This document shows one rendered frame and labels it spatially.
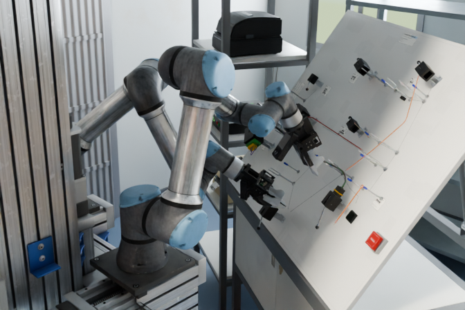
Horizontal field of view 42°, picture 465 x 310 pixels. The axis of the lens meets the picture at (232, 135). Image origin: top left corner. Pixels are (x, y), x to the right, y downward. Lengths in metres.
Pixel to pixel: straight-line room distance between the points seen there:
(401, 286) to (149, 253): 1.09
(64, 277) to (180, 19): 2.99
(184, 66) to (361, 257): 0.95
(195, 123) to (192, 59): 0.17
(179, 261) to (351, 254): 0.66
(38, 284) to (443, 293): 1.47
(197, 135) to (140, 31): 2.79
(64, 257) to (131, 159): 2.75
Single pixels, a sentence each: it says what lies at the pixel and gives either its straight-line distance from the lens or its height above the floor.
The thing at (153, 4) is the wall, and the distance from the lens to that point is 4.40.
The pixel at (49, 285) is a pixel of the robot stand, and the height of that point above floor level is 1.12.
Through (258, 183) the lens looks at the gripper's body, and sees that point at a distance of 2.12.
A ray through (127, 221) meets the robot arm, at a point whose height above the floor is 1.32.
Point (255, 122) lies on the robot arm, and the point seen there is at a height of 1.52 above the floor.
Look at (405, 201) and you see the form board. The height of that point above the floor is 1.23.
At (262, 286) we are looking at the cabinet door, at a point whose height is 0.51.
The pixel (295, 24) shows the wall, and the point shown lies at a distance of 5.15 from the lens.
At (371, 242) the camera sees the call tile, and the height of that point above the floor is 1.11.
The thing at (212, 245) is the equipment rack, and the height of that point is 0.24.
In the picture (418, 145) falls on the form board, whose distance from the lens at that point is 2.22.
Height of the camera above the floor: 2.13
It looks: 20 degrees down
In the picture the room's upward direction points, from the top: 1 degrees clockwise
